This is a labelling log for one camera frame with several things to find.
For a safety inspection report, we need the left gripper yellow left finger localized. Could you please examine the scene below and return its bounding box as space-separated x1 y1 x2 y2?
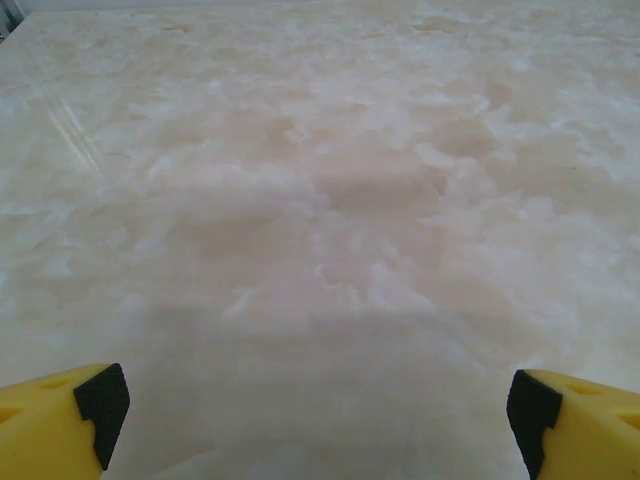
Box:
0 362 131 480

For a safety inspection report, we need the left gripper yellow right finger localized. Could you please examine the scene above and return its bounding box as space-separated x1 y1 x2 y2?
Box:
505 368 640 480

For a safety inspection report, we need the aluminium side rail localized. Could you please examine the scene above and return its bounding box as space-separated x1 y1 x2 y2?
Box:
0 0 24 44

